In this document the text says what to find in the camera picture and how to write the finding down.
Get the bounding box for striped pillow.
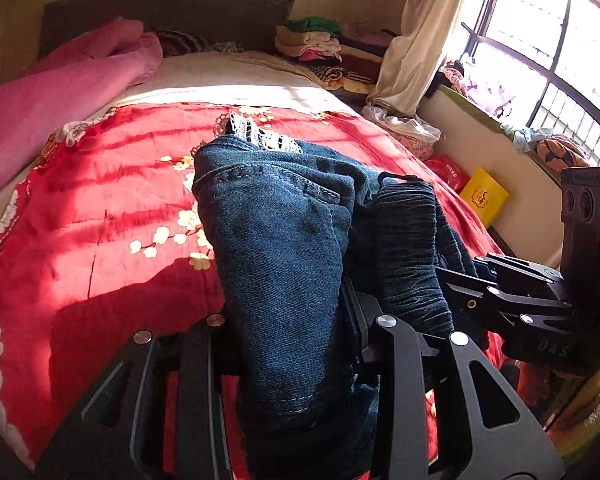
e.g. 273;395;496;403
154;29;212;58

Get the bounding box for pink folded quilt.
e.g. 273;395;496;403
0;20;163;192

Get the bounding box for clothes on window sill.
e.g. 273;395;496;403
436;58;594;174

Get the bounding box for dark grey headboard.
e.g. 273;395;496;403
38;0;296;58

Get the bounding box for stack of folded clothes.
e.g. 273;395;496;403
274;16;396;96

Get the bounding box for window with black frame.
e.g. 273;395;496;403
460;0;600;166

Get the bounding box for green sleeve right forearm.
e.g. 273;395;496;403
517;363;600;466

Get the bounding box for red packet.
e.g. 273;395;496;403
424;154;470;194

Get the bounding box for yellow box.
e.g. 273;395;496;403
460;167;509;228

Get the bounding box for red floral blanket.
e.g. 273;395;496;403
0;102;506;480

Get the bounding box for cream curtain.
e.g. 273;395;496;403
367;0;463;116

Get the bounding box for blue denim pants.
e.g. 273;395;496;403
194;113;476;479

